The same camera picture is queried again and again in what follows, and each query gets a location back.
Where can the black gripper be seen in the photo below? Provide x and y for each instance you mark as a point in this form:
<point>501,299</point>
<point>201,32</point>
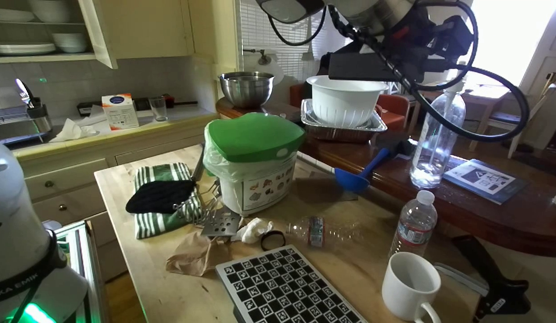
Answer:
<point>440,48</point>

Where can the tall clear pump bottle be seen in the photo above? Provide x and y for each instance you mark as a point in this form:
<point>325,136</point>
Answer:
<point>432,150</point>

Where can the small capped water bottle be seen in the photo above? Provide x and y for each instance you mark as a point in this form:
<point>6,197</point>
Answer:
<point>414,231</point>

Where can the crushed clear plastic bottle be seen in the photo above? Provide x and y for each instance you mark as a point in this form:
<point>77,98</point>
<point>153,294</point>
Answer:
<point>316,233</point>

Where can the wooden chair blue cushion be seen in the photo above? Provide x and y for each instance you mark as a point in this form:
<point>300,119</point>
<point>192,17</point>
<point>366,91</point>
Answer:
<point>511,118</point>

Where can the printed booklet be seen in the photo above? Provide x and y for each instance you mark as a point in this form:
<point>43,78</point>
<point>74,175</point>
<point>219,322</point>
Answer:
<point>481,179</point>

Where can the aluminium foil tray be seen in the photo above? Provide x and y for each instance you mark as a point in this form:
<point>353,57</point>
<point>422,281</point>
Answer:
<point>314,123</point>

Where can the blue round kitchen utensil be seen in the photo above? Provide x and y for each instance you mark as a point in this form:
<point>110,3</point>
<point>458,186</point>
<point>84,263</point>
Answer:
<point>350,180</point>

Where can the silver metal utensil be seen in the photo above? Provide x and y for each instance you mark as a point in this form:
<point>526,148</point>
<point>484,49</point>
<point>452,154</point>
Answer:
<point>316,163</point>

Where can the dark wooden counter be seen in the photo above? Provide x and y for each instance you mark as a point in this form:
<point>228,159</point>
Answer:
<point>517,222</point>

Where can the steel mixing bowl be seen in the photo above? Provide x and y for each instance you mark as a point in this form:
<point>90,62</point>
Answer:
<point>246,91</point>

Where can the white bin with green lid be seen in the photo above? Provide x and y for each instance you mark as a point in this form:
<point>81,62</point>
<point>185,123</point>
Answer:
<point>253,141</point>

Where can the light wooden table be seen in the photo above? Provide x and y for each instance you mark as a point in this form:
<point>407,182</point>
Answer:
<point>361,270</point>

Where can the white ceramic mug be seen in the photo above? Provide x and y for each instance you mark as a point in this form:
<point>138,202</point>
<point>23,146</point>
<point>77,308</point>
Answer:
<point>404,299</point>

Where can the white crumpled wad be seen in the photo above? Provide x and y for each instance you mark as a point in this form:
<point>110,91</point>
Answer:
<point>253,231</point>

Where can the slotted metal turner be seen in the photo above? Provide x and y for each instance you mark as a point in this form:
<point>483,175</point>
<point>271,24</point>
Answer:
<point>219,227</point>

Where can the clear drinking glass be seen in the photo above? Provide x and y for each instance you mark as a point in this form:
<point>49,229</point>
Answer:
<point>158,109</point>

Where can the black white checkerboard panel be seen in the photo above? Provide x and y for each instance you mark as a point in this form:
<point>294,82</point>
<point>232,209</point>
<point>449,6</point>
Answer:
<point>284,290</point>

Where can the black cloth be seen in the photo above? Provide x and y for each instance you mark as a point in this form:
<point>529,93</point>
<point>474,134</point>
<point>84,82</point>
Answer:
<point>158,198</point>

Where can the brown crumpled paper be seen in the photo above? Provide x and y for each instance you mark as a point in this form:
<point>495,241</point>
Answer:
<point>188,258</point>

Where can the white carton box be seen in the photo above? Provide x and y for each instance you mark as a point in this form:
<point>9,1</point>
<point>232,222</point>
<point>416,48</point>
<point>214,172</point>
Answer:
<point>119,112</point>

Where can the green white striped towel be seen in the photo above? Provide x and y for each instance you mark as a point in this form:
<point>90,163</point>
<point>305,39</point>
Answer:
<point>154,225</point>

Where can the white bowl stack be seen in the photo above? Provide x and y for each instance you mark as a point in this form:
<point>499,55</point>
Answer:
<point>72,42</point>

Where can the white crumpled paper towel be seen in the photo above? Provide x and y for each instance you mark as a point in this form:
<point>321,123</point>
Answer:
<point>74,130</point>

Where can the cream drawer cabinet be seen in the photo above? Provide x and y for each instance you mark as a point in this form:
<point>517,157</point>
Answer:
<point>68,180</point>

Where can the white plate stack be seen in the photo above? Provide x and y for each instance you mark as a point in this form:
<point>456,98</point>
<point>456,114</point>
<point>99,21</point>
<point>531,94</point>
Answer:
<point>23,49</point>

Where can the dish drying rack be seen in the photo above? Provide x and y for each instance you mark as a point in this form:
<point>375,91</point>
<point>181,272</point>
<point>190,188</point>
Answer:
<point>20,123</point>

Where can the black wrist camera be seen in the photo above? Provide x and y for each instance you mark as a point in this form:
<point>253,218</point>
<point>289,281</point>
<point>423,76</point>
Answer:
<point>368,67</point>

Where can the black clamp mount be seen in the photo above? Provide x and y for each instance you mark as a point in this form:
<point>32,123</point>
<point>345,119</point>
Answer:
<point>499,294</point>

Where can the cream wall cabinet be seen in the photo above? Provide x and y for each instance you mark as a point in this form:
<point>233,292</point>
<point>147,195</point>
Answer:
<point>145,30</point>

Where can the aluminium base frame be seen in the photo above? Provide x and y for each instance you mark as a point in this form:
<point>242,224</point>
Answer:
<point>81,252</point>

